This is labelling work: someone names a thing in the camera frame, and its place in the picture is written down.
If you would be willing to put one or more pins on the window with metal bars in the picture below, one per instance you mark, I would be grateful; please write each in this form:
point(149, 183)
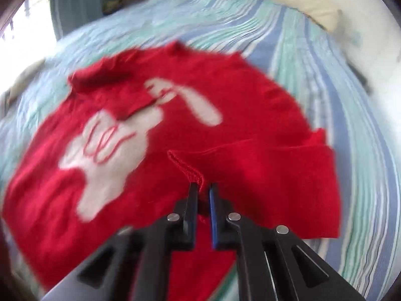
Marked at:
point(27, 39)

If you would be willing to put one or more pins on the red knit sweater white figure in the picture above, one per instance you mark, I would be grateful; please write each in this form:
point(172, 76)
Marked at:
point(138, 127)

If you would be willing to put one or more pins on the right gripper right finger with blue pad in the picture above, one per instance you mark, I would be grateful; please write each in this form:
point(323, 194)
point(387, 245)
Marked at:
point(273, 263)

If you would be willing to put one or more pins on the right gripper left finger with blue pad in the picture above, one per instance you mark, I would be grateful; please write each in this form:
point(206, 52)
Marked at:
point(133, 264)

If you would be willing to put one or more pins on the patterned beige cushion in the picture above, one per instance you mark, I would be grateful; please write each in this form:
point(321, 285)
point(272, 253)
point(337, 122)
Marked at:
point(20, 85)

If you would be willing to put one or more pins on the blue green striped bedspread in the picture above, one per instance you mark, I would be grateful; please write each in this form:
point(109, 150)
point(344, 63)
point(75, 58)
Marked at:
point(303, 58)

